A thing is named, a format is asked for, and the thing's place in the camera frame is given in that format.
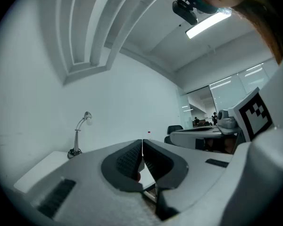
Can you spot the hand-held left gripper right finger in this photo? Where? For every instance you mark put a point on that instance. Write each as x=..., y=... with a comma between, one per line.
x=198, y=173

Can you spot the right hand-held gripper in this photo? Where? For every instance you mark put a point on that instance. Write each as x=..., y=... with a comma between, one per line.
x=254, y=116

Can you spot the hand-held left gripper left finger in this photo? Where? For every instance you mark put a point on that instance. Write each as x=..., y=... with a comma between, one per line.
x=89, y=196

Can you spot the person's left hand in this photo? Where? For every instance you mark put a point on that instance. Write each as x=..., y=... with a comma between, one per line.
x=138, y=176

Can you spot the black mesh office chair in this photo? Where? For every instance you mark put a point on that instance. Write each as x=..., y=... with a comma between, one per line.
x=174, y=129

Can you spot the silver desk lamp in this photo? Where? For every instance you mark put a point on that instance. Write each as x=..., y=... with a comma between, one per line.
x=79, y=135

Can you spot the long ceiling light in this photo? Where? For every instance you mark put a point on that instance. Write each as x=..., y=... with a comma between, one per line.
x=207, y=23

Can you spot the black head-mounted camera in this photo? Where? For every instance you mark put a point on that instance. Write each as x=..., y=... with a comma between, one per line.
x=185, y=12

